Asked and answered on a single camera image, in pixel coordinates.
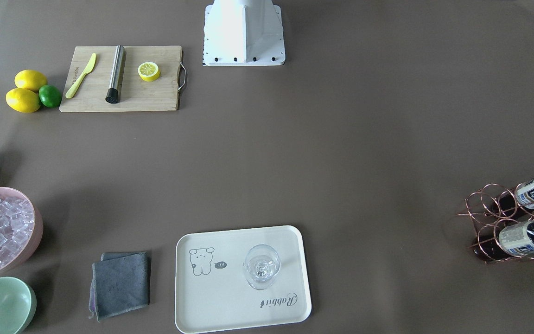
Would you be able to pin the green bowl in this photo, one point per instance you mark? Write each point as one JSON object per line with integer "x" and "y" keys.
{"x": 17, "y": 305}

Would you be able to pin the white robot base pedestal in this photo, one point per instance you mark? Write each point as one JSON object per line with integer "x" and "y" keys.
{"x": 243, "y": 33}

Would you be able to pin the half lemon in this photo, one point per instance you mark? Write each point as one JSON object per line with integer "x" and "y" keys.
{"x": 148, "y": 71}

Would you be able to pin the green lime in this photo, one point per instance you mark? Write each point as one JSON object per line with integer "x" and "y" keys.
{"x": 50, "y": 96}

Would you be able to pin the steel muddler black tip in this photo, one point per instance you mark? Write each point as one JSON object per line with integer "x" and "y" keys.
{"x": 114, "y": 87}

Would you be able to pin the bamboo cutting board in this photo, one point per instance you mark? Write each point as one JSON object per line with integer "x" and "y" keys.
{"x": 135, "y": 94}

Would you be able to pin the clear wine glass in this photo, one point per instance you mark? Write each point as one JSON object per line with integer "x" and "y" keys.
{"x": 261, "y": 266}

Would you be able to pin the cream rabbit tray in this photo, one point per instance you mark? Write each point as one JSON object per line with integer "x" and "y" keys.
{"x": 212, "y": 294}

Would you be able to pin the whole lemon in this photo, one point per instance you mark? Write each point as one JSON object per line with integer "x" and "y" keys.
{"x": 30, "y": 79}
{"x": 23, "y": 100}

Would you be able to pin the grey folded cloth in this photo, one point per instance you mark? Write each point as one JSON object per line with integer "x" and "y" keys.
{"x": 120, "y": 284}

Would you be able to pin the pink bowl of ice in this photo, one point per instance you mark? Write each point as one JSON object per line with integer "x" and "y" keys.
{"x": 21, "y": 228}

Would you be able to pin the whole lemon upper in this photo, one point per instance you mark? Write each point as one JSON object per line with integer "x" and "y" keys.
{"x": 30, "y": 79}

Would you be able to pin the copper wire bottle basket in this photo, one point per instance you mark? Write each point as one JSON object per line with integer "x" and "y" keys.
{"x": 483, "y": 210}

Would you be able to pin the yellow plastic knife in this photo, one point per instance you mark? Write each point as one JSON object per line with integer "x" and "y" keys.
{"x": 86, "y": 70}

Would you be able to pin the whole lemon lower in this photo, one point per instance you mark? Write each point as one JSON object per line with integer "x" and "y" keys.
{"x": 23, "y": 100}

